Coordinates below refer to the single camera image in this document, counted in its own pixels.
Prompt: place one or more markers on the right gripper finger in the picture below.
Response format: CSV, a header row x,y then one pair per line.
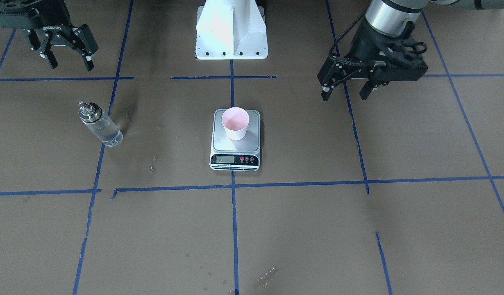
x,y
42,46
86,47

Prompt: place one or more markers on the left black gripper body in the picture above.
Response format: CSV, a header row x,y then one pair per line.
x,y
367,44

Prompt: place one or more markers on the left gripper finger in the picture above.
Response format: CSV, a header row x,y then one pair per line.
x,y
376,78
330,76

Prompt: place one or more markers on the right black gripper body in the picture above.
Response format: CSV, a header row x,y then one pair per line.
x,y
55,32

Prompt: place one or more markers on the clear glass sauce bottle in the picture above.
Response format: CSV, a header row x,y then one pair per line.
x,y
99,123

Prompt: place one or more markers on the pink paper cup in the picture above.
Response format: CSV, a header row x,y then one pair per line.
x,y
235,122

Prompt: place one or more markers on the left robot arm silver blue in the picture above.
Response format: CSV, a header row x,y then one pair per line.
x,y
388,17

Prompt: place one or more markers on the digital kitchen scale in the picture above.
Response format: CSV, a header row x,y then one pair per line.
x,y
228,154

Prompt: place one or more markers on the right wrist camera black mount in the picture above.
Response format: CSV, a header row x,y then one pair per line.
x,y
19,14

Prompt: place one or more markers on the white pedestal column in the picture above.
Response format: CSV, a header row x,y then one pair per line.
x,y
231,29

